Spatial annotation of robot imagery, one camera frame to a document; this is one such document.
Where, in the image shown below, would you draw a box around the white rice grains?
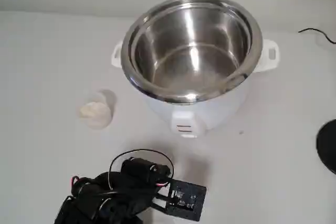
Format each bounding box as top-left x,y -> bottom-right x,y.
79,101 -> 111,120

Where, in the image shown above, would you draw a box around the translucent plastic measuring cup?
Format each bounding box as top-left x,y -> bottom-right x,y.
78,89 -> 117,130

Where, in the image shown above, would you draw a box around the white rice cooker body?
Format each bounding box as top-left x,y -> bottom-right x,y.
111,38 -> 281,139

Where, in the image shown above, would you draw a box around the steel inner pot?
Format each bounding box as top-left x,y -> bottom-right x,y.
123,0 -> 264,105

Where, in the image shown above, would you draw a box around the black round stand base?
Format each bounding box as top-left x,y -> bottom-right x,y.
316,119 -> 336,175

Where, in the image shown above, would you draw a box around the thin black camera cable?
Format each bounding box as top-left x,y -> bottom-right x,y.
108,149 -> 175,190

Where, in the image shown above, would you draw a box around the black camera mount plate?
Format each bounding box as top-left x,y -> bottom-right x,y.
152,177 -> 208,222

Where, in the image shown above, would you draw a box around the red servo wire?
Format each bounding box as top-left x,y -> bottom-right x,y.
69,176 -> 81,192

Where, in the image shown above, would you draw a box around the black cable on table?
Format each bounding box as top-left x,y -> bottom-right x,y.
298,27 -> 336,44

